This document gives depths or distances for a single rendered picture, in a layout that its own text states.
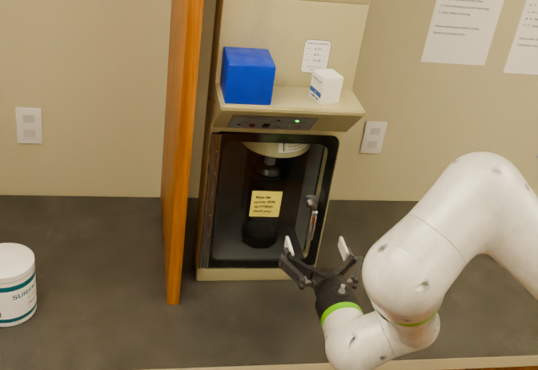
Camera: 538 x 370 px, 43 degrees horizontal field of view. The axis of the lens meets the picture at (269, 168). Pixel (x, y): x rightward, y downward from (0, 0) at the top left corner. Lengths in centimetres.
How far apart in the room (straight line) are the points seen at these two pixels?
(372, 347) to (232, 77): 61
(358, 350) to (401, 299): 43
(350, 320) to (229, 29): 66
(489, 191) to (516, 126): 142
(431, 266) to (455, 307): 100
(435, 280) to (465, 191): 13
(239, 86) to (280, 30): 17
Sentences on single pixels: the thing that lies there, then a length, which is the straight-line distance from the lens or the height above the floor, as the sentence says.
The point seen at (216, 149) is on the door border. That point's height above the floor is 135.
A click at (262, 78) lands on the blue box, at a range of 144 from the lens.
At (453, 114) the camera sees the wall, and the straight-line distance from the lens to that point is 228.
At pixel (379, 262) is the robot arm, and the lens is 98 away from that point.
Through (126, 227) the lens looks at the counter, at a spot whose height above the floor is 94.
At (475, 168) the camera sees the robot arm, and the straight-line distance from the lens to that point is 102.
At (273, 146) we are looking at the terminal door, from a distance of 163.
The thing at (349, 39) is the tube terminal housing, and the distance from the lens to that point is 157.
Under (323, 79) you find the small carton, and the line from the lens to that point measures 150.
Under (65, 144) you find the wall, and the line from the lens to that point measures 211.
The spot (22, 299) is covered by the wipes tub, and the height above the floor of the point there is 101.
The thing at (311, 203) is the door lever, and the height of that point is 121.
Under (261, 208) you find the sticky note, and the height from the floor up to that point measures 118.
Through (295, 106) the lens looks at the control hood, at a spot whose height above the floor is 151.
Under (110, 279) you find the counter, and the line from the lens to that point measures 185.
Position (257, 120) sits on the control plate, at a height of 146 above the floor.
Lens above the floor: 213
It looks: 30 degrees down
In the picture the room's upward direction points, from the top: 8 degrees clockwise
